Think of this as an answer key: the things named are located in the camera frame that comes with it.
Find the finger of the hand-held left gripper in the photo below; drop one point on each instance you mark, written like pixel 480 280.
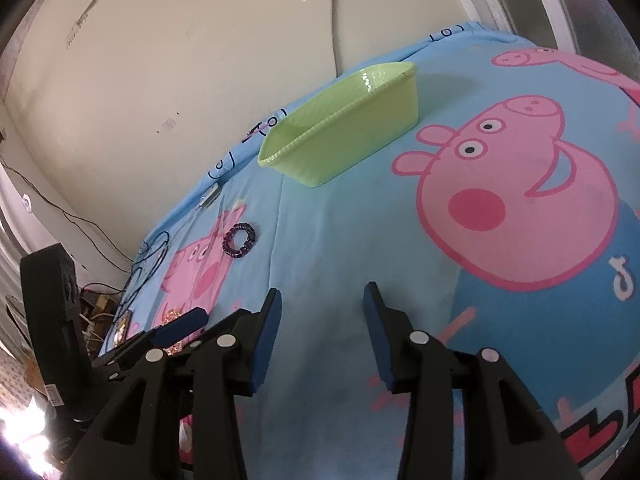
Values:
pixel 182 324

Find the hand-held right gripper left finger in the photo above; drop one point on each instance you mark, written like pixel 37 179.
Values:
pixel 262 345

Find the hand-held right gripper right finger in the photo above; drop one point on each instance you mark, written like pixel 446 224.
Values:
pixel 378 335

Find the green plastic basket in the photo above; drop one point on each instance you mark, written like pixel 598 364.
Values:
pixel 340 130

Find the black smartphone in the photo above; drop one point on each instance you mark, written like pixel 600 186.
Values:
pixel 122 327

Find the small white device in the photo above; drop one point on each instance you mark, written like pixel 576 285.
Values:
pixel 209 197

